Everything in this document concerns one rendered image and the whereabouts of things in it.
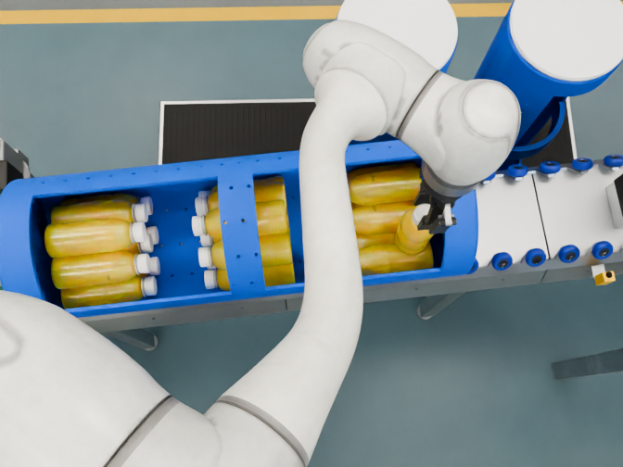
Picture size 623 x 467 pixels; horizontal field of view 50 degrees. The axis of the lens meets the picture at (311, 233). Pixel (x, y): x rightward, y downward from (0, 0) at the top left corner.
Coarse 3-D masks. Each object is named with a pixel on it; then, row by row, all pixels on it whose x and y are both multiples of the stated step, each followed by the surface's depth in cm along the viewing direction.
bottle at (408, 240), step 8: (408, 216) 123; (400, 224) 127; (408, 224) 123; (416, 224) 121; (400, 232) 128; (408, 232) 124; (416, 232) 122; (424, 232) 122; (400, 240) 130; (408, 240) 127; (416, 240) 125; (424, 240) 125; (400, 248) 134; (408, 248) 131; (416, 248) 131
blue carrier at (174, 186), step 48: (384, 144) 131; (48, 192) 124; (96, 192) 142; (144, 192) 143; (192, 192) 145; (240, 192) 123; (288, 192) 147; (0, 240) 120; (192, 240) 148; (240, 240) 121; (432, 240) 148; (48, 288) 142; (192, 288) 142; (240, 288) 127; (288, 288) 129
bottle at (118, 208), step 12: (72, 204) 134; (84, 204) 133; (96, 204) 133; (108, 204) 133; (120, 204) 133; (60, 216) 132; (72, 216) 132; (84, 216) 132; (96, 216) 132; (108, 216) 132; (120, 216) 132; (132, 216) 134
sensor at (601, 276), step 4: (596, 264) 154; (600, 264) 154; (592, 268) 153; (596, 268) 153; (600, 268) 153; (592, 272) 153; (596, 272) 153; (600, 272) 153; (604, 272) 149; (608, 272) 149; (612, 272) 149; (596, 276) 152; (600, 276) 150; (604, 276) 148; (608, 276) 148; (612, 276) 149; (596, 280) 152; (600, 280) 150; (604, 280) 148; (608, 280) 148; (612, 280) 148; (596, 284) 152; (600, 284) 152
